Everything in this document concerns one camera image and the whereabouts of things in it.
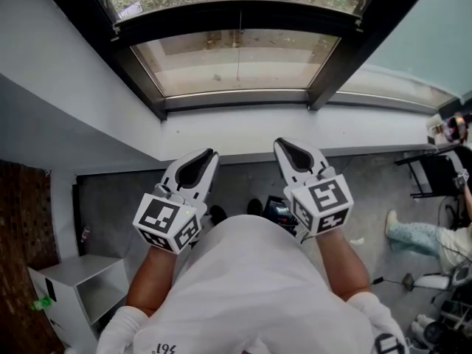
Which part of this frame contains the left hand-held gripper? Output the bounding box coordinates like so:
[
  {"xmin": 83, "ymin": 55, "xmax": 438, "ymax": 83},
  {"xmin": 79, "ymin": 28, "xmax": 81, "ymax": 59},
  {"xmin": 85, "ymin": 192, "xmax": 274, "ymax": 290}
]
[{"xmin": 132, "ymin": 147, "xmax": 221, "ymax": 255}]

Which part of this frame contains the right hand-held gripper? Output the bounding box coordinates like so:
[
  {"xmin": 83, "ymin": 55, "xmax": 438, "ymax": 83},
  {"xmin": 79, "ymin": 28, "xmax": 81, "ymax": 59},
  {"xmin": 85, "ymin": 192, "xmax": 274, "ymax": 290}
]
[{"xmin": 273, "ymin": 136, "xmax": 355, "ymax": 237}]

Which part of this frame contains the person's right forearm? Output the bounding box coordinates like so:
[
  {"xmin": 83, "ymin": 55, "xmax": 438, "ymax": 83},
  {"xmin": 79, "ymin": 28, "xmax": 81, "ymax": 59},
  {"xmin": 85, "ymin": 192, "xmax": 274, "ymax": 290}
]
[{"xmin": 313, "ymin": 230, "xmax": 372, "ymax": 302}]

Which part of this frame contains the person's left forearm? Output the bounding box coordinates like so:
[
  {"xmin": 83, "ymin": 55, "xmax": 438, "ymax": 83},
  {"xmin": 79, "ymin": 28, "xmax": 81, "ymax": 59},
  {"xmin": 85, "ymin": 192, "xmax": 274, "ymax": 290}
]
[{"xmin": 126, "ymin": 247, "xmax": 178, "ymax": 319}]

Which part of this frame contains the person's left black shoe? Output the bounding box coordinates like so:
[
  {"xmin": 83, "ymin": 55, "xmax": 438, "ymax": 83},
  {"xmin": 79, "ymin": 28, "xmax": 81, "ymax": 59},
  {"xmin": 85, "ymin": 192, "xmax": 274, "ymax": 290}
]
[{"xmin": 209, "ymin": 204, "xmax": 228, "ymax": 223}]

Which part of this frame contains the small black screen device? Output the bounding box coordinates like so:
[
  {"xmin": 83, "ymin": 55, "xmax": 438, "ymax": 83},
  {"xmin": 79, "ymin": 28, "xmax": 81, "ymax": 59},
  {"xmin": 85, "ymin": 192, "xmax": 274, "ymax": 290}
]
[{"xmin": 263, "ymin": 195, "xmax": 299, "ymax": 235}]

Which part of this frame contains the white windowsill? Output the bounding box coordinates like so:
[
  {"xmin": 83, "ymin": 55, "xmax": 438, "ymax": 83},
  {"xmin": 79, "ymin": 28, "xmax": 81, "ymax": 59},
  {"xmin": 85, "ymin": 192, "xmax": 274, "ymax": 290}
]
[{"xmin": 158, "ymin": 103, "xmax": 440, "ymax": 165}]

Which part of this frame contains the clear low window pane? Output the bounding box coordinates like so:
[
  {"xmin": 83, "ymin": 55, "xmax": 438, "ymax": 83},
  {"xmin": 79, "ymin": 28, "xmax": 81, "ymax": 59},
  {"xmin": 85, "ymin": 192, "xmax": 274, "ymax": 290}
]
[{"xmin": 132, "ymin": 29, "xmax": 340, "ymax": 97}]

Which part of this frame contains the person's white t-shirt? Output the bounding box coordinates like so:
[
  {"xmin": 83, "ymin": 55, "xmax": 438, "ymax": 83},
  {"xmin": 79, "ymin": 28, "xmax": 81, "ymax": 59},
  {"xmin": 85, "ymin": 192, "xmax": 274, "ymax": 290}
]
[{"xmin": 96, "ymin": 214, "xmax": 410, "ymax": 354}]

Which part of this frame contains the black folding chair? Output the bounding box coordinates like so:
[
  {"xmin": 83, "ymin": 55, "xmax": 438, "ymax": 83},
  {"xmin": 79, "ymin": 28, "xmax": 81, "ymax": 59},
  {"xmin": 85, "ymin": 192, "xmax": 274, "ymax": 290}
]
[{"xmin": 394, "ymin": 144, "xmax": 472, "ymax": 201}]

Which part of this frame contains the small white container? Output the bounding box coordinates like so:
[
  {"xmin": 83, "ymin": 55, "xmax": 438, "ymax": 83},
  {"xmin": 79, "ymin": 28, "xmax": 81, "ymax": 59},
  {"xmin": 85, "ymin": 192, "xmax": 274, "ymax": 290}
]
[{"xmin": 427, "ymin": 114, "xmax": 449, "ymax": 139}]

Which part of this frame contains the white open cabinet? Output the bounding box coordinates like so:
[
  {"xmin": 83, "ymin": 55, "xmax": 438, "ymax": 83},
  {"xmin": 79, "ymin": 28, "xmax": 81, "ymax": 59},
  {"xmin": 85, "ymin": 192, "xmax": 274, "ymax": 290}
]
[{"xmin": 27, "ymin": 253, "xmax": 130, "ymax": 354}]

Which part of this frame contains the red and black object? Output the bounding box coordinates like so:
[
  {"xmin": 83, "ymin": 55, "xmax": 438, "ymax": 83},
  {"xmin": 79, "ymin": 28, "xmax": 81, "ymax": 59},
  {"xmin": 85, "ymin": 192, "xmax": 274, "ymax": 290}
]
[{"xmin": 444, "ymin": 114, "xmax": 469, "ymax": 142}]

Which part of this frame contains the white and grey appliance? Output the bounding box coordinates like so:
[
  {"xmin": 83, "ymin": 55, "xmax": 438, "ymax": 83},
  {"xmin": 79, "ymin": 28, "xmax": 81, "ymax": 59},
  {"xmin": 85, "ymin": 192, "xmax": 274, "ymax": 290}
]
[{"xmin": 412, "ymin": 263, "xmax": 472, "ymax": 291}]

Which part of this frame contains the frosted fixed window pane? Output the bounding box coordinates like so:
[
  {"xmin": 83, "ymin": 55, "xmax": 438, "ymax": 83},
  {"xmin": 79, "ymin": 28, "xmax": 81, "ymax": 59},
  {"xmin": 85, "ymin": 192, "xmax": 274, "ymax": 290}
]
[{"xmin": 327, "ymin": 0, "xmax": 472, "ymax": 105}]

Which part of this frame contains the small green object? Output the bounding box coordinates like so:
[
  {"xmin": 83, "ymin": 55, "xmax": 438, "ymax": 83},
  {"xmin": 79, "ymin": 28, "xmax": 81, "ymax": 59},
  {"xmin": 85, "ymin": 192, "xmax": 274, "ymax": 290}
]
[{"xmin": 29, "ymin": 296, "xmax": 55, "ymax": 312}]

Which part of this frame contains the black window frame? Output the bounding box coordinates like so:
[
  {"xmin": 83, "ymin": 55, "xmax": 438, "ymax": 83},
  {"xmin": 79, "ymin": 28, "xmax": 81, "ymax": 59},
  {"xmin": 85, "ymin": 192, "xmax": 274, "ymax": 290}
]
[{"xmin": 35, "ymin": 0, "xmax": 438, "ymax": 121}]

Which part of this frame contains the black power adapter with cable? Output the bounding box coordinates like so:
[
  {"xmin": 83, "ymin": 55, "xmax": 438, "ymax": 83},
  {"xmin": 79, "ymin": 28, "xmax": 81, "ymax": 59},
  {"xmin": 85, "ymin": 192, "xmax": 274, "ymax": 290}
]
[{"xmin": 371, "ymin": 275, "xmax": 416, "ymax": 291}]

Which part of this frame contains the brown perforated wall panel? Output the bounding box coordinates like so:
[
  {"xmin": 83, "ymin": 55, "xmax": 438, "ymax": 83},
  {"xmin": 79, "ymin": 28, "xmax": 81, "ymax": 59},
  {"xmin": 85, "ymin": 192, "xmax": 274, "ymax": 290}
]
[{"xmin": 0, "ymin": 159, "xmax": 62, "ymax": 354}]

